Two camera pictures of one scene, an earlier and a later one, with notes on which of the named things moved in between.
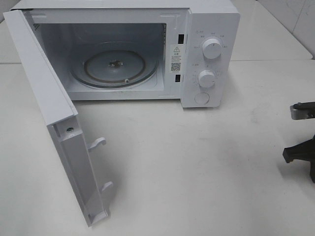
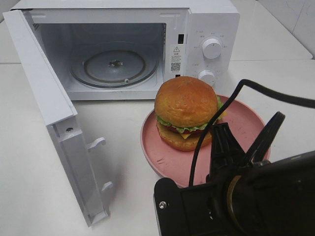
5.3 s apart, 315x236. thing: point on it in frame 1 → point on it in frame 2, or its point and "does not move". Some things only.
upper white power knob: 211,48 does not move
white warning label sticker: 175,58 does not move
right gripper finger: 304,151 → 169,207
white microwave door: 60,115 does not move
